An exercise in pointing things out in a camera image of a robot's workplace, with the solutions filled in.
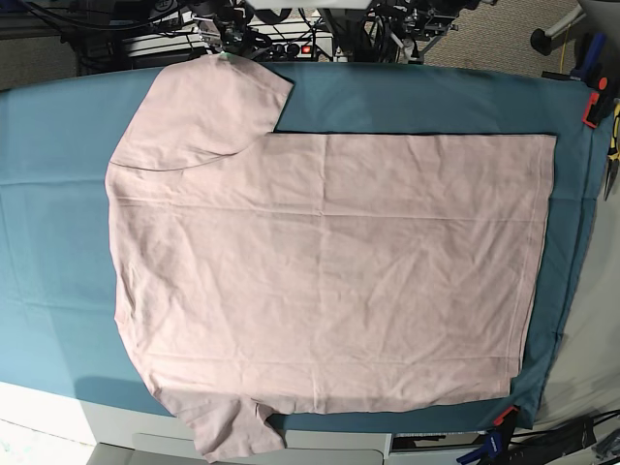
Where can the pink T-shirt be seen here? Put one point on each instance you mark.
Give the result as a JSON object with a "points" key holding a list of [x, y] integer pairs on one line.
{"points": [[262, 273]]}

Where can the yellow handled pliers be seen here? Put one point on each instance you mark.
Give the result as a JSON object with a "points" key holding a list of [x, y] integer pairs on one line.
{"points": [[612, 160]]}

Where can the blue clamp top right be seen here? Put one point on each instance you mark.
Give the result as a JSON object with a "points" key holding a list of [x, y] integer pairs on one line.
{"points": [[587, 63]]}

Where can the blue black clamp bottom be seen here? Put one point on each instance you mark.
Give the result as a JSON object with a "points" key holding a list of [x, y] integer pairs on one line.
{"points": [[496, 441]]}

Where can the teal table cloth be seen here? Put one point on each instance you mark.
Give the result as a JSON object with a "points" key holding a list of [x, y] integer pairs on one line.
{"points": [[58, 332]]}

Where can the white power strip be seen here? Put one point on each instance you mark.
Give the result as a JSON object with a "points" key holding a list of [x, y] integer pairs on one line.
{"points": [[319, 49]]}

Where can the black chair caster wheel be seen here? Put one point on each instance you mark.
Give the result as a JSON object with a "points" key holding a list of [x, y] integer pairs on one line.
{"points": [[541, 42]]}

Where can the orange black clamp right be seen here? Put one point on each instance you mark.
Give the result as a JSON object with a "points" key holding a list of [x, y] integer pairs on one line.
{"points": [[599, 104]]}

